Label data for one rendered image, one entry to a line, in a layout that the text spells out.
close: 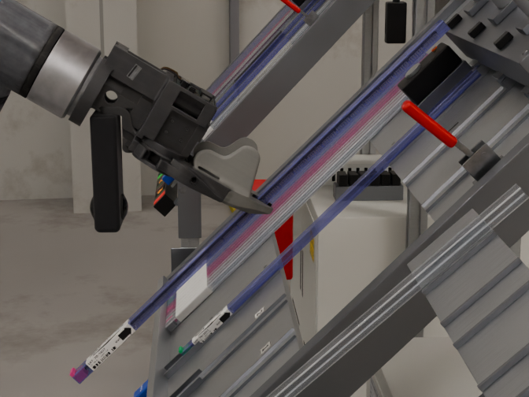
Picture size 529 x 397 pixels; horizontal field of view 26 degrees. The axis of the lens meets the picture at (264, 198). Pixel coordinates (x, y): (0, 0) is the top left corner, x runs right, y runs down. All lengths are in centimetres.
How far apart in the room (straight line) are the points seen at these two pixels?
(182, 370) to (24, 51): 49
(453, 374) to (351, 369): 63
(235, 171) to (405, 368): 69
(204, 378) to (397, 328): 30
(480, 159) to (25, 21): 44
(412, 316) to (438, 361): 68
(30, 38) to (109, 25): 393
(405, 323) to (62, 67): 39
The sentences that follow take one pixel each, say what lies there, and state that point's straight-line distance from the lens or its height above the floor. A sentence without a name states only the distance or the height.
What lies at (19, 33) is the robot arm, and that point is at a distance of 107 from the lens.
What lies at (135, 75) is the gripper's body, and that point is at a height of 112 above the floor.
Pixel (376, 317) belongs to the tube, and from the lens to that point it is 88.
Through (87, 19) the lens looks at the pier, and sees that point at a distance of 500.
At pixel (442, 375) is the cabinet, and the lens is 170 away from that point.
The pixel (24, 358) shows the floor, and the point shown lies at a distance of 350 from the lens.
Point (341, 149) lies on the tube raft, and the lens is 153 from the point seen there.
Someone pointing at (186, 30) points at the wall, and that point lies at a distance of 532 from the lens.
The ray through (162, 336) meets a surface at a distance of 151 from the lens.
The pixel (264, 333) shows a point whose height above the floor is 83.
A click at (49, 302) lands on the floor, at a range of 397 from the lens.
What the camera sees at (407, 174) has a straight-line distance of 128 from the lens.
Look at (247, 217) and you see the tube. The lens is 112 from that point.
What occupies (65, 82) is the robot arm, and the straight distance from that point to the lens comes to 107.
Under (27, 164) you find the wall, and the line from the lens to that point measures 540.
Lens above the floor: 126
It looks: 14 degrees down
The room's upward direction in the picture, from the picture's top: straight up
